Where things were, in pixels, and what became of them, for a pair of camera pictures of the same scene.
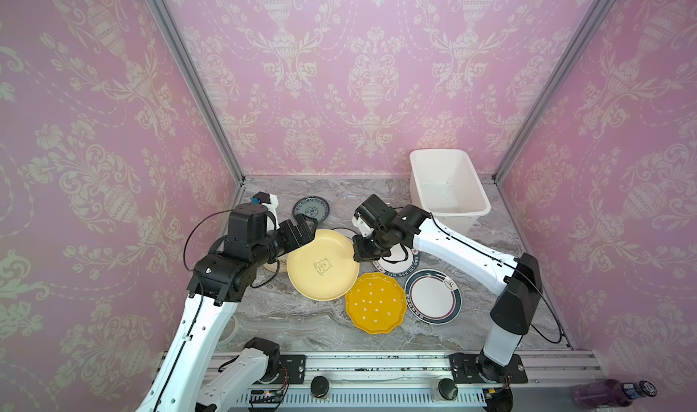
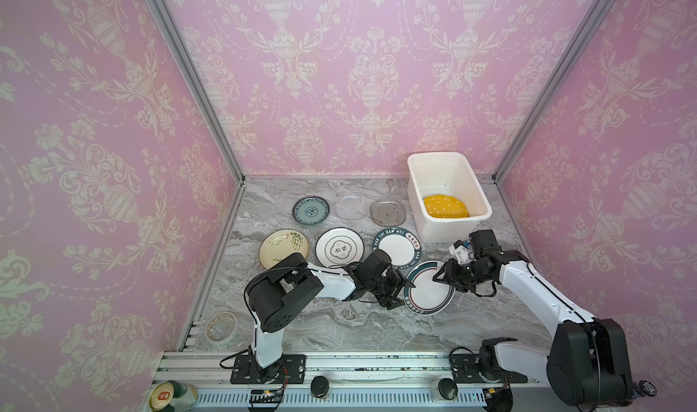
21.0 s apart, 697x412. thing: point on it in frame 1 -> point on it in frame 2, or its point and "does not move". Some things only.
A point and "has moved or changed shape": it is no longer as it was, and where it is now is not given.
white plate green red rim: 433,297 has moved or changed shape
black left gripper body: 288,239 -> 387,288
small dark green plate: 312,207 does not move
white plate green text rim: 402,260 does not move
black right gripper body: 372,248 -> 465,276
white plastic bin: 444,182 does not move
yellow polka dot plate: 376,302 -> 441,206
